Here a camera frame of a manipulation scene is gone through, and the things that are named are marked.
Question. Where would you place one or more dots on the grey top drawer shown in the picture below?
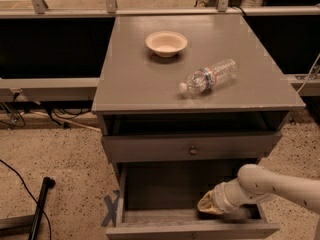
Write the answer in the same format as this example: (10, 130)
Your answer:
(183, 147)

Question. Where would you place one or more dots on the grey drawer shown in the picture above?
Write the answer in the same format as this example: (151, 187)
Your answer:
(158, 201)
(183, 147)

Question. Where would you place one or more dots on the blue tape X mark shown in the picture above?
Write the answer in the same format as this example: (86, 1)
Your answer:
(111, 209)

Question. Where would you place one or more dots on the black metal stand leg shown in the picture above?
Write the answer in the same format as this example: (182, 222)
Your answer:
(30, 223)

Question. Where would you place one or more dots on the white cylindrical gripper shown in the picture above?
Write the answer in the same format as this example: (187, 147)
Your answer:
(220, 197)

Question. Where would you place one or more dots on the clear plastic water bottle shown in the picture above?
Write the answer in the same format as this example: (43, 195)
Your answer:
(208, 77)

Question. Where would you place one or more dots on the grey wooden drawer cabinet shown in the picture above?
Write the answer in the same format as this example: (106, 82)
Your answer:
(138, 90)

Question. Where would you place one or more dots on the beige paper bowl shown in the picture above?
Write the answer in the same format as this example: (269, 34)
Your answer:
(166, 44)

